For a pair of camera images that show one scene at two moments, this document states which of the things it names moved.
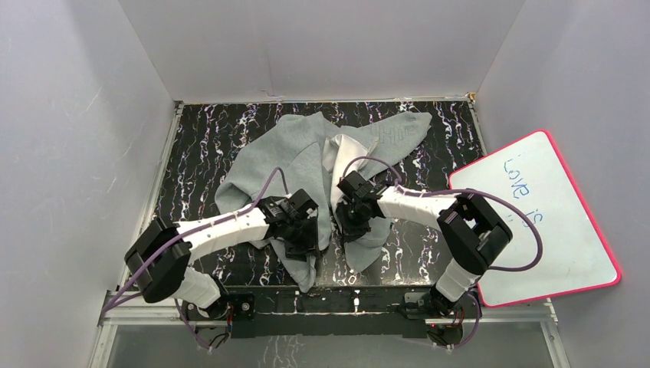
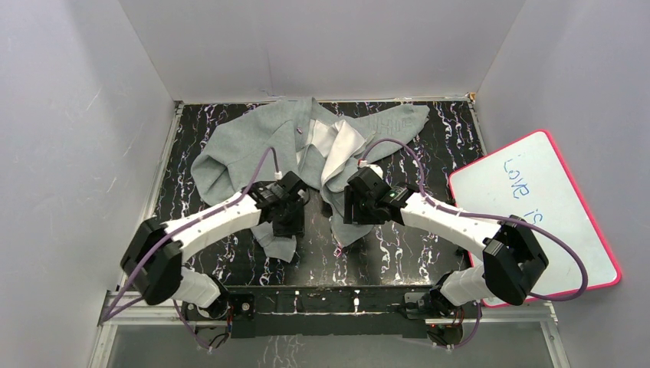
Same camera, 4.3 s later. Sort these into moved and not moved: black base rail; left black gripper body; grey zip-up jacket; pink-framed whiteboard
Moved: left black gripper body; grey zip-up jacket
Not moved: pink-framed whiteboard; black base rail
